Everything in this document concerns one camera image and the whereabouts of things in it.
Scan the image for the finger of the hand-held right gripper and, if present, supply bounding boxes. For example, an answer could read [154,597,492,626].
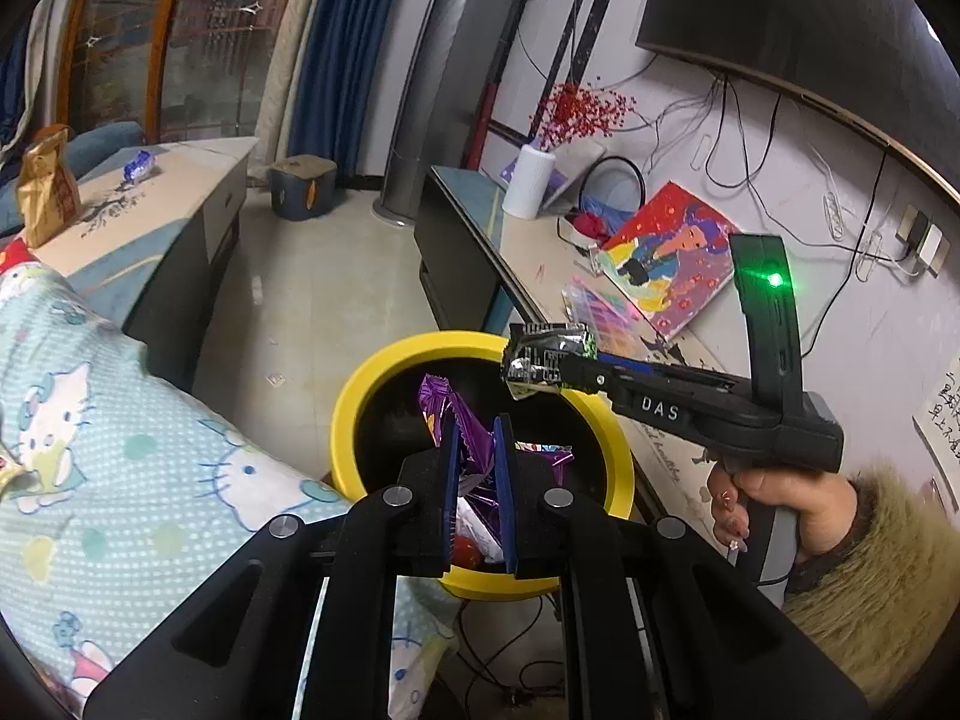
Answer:
[596,351,742,392]
[559,355,625,395]

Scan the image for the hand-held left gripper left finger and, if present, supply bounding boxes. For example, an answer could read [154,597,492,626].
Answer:
[82,412,462,720]

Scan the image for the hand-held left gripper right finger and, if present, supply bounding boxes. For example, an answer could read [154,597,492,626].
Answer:
[491,412,871,720]

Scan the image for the purple snack wrapper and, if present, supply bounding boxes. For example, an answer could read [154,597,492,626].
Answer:
[418,373,575,512]

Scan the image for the silver snack wrapper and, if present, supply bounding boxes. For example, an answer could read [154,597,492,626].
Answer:
[499,320,599,400]

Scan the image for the yellow round trash bin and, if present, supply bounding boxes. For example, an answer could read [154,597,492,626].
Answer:
[330,330,637,602]

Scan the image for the person's right forearm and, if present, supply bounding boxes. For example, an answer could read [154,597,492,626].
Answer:
[780,461,960,710]

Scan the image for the person's right hand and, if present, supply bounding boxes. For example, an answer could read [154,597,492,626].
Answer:
[709,465,860,565]

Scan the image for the white tassel candy wrapper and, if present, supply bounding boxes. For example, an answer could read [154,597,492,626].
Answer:
[456,499,505,563]

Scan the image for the clear bead tray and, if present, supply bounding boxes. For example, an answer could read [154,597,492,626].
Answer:
[562,277,655,361]

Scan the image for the colourful bead painting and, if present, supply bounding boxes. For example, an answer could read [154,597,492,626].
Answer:
[600,181,740,342]

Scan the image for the red yarn bundle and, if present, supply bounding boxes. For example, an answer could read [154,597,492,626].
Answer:
[574,210,623,242]

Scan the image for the handwritten paper note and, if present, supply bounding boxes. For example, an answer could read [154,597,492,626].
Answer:
[913,360,960,490]

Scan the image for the black hoop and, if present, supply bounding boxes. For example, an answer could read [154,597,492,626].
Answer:
[577,156,647,223]

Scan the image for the long grey cabinet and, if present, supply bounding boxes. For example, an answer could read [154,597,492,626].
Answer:
[414,165,960,541]

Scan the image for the white paper roll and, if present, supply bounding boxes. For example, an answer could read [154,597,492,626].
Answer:
[501,144,556,220]

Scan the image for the white board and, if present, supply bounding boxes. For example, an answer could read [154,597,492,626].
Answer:
[551,142,607,215]

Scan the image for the red berry branches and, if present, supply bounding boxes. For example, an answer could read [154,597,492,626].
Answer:
[529,79,638,155]

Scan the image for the cartoon printed blanket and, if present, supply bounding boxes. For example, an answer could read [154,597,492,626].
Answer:
[0,236,460,720]

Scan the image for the grey tower fan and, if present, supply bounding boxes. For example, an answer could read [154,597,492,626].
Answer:
[373,0,481,227]

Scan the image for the blue storage stool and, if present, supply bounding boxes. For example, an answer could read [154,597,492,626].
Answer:
[270,155,338,221]

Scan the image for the grey coffee table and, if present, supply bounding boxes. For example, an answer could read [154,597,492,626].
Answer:
[34,136,260,383]

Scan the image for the black flat television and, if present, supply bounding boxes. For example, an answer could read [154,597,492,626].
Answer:
[636,0,960,188]

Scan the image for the blue curtain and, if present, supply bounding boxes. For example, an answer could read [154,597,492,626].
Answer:
[289,0,421,181]

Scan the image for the beige curtain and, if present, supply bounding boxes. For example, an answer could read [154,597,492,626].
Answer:
[255,0,338,166]

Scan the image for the brown paper bag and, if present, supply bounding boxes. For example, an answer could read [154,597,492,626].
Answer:
[16,124,82,248]

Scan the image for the wooden framed glass door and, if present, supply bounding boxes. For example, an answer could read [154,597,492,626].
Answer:
[56,0,316,147]

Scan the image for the black floor cable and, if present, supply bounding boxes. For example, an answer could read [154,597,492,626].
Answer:
[448,600,572,700]

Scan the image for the black wall cable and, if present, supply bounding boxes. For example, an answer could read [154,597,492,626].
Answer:
[652,67,923,271]

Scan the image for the wall power sockets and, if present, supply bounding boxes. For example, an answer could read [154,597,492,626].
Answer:
[896,202,950,278]

